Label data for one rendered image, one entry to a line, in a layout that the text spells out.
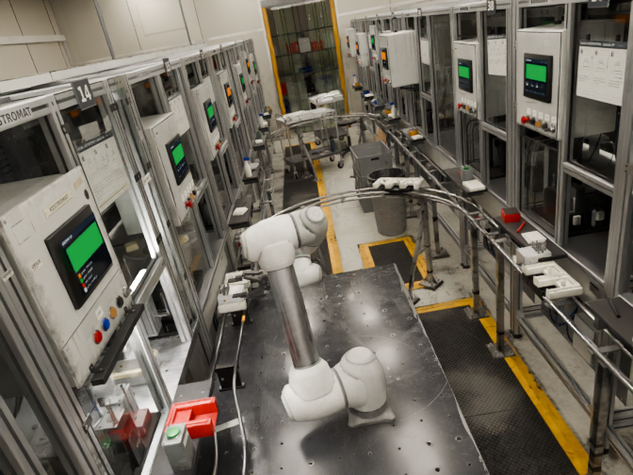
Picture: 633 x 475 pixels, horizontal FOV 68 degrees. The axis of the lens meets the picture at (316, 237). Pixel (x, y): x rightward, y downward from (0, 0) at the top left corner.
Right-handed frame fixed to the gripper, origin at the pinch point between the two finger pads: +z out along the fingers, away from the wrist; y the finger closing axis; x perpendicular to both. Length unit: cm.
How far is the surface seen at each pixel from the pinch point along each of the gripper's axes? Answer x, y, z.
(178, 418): 73, -7, 14
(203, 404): 69, -6, 6
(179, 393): 55, -11, 19
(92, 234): 73, 64, 17
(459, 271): -147, -102, -152
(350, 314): -12, -34, -52
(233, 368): 31.0, -22.0, 3.3
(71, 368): 102, 41, 20
